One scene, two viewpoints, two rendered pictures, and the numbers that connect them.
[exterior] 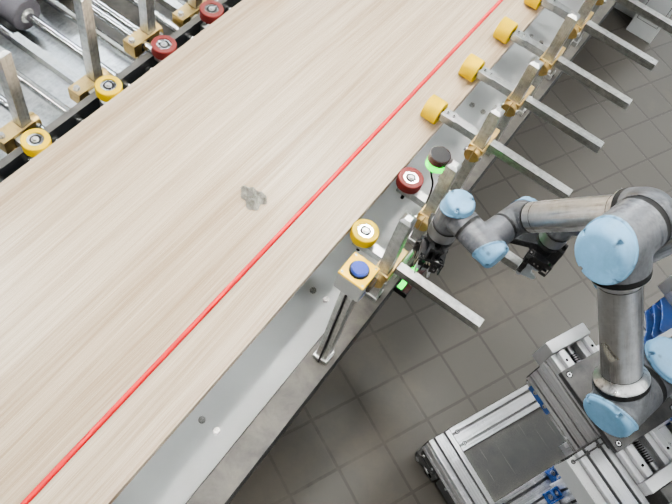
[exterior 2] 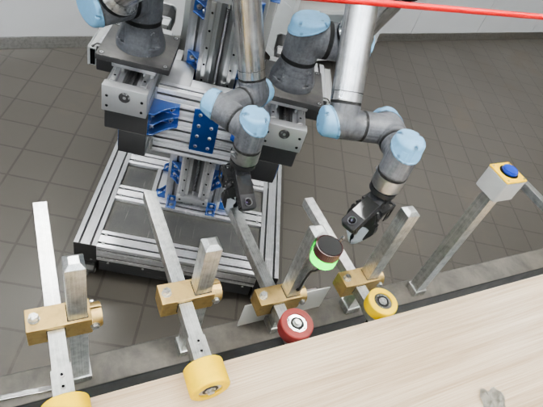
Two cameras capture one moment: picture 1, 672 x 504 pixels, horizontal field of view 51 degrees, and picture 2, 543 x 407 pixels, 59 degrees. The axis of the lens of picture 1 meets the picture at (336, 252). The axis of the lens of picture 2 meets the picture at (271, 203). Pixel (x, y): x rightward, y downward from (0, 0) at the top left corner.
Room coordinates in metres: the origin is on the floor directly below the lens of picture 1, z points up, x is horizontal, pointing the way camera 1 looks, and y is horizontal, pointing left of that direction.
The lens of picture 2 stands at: (1.97, 0.10, 1.84)
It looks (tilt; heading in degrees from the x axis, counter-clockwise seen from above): 43 degrees down; 215
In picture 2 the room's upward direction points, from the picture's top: 20 degrees clockwise
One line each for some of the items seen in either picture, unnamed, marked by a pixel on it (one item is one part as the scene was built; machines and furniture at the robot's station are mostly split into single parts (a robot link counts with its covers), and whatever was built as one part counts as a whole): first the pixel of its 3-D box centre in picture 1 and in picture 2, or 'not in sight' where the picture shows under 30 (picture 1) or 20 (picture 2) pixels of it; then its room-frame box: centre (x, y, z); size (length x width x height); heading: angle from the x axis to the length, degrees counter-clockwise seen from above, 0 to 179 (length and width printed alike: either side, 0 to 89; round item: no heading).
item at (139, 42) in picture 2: not in sight; (141, 30); (1.19, -1.12, 1.09); 0.15 x 0.15 x 0.10
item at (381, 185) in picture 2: (445, 229); (387, 179); (1.05, -0.24, 1.14); 0.08 x 0.08 x 0.05
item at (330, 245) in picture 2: (429, 177); (313, 274); (1.31, -0.18, 1.00); 0.06 x 0.06 x 0.22; 71
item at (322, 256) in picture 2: (439, 156); (328, 249); (1.31, -0.18, 1.10); 0.06 x 0.06 x 0.02
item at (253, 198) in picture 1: (253, 194); (497, 403); (1.11, 0.27, 0.91); 0.09 x 0.07 x 0.02; 49
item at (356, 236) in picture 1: (362, 239); (375, 312); (1.13, -0.06, 0.85); 0.08 x 0.08 x 0.11
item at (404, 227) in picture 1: (387, 263); (372, 268); (1.05, -0.15, 0.89); 0.03 x 0.03 x 0.48; 71
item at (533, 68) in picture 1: (507, 113); (77, 330); (1.76, -0.39, 0.89); 0.03 x 0.03 x 0.48; 71
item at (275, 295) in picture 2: (430, 210); (279, 298); (1.31, -0.23, 0.85); 0.13 x 0.06 x 0.05; 161
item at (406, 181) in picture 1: (406, 187); (291, 333); (1.36, -0.14, 0.85); 0.08 x 0.08 x 0.11
